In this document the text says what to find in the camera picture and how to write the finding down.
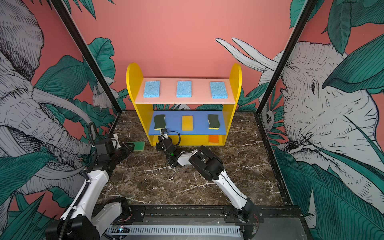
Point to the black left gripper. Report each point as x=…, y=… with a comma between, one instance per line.
x=126, y=148

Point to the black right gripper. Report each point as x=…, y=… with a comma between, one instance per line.
x=160, y=143

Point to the bright green sponge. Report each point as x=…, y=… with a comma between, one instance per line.
x=139, y=146

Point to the dark green sponge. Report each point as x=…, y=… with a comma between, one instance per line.
x=160, y=123
x=214, y=123

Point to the orange yellow sponge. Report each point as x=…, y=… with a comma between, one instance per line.
x=213, y=139

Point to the blue sponge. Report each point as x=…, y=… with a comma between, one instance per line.
x=152, y=89
x=218, y=90
x=184, y=89

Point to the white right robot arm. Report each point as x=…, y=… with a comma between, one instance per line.
x=210, y=167

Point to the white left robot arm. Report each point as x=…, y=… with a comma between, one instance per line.
x=78, y=223

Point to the yellow pink blue shelf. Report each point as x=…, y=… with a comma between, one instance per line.
x=200, y=105

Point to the white vent strip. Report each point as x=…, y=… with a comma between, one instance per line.
x=162, y=230

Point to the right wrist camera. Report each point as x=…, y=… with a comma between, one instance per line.
x=164, y=133

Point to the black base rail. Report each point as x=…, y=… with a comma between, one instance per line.
x=273, y=222

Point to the black left frame post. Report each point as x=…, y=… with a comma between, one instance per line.
x=66, y=18

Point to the black frame post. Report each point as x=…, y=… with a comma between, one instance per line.
x=66, y=18
x=297, y=31

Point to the black right frame post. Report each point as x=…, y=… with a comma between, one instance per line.
x=297, y=31

